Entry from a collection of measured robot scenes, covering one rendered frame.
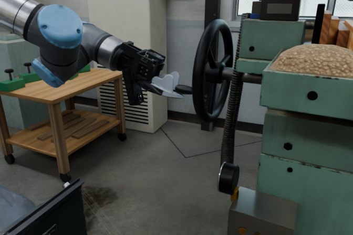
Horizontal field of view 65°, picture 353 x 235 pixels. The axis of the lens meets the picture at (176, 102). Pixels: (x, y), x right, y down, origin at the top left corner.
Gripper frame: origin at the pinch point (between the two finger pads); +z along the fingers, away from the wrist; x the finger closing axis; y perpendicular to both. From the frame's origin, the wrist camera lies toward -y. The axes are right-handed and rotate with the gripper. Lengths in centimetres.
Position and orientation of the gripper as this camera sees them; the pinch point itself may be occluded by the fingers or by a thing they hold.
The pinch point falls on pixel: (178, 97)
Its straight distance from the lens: 74.1
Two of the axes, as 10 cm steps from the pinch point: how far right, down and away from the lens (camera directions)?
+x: 4.4, -3.1, 8.4
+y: 3.1, -8.3, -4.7
